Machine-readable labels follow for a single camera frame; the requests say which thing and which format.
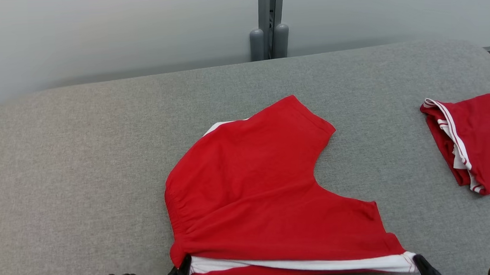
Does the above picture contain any grey metal partition post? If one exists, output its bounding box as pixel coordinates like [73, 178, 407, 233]
[257, 0, 288, 61]

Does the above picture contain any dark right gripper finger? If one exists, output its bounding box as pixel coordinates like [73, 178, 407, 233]
[412, 252, 445, 275]

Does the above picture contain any red shorts white stripe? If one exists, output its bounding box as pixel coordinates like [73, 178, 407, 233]
[160, 89, 419, 275]

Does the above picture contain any red white basketball jersey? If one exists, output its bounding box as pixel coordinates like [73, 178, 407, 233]
[419, 93, 490, 199]

